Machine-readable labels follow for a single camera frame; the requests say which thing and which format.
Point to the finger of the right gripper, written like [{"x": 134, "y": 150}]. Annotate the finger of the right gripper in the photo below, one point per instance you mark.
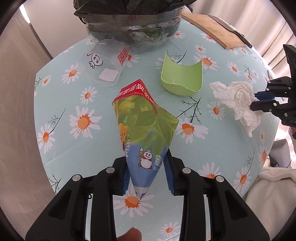
[
  {"x": 266, "y": 106},
  {"x": 264, "y": 95}
]

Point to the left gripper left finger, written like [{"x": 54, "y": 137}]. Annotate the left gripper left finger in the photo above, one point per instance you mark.
[{"x": 64, "y": 218}]

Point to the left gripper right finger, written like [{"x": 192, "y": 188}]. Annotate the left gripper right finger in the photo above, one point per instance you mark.
[{"x": 230, "y": 216}]

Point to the kitchen knife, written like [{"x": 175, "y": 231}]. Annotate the kitchen knife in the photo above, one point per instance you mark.
[{"x": 232, "y": 29}]

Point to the left hand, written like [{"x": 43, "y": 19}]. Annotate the left hand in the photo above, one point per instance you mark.
[{"x": 133, "y": 234}]

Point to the daisy pattern tablecloth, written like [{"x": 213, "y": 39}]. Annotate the daisy pattern tablecloth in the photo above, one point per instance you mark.
[{"x": 162, "y": 96}]

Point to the wooden cutting board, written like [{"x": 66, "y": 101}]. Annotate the wooden cutting board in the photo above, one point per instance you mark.
[{"x": 221, "y": 35}]

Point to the green broken cup piece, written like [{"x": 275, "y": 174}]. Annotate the green broken cup piece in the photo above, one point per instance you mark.
[{"x": 182, "y": 80}]

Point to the clear plastic bin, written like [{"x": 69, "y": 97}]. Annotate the clear plastic bin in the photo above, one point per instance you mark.
[{"x": 140, "y": 32}]

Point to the clear cup red text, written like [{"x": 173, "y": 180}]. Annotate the clear cup red text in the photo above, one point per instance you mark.
[{"x": 104, "y": 63}]

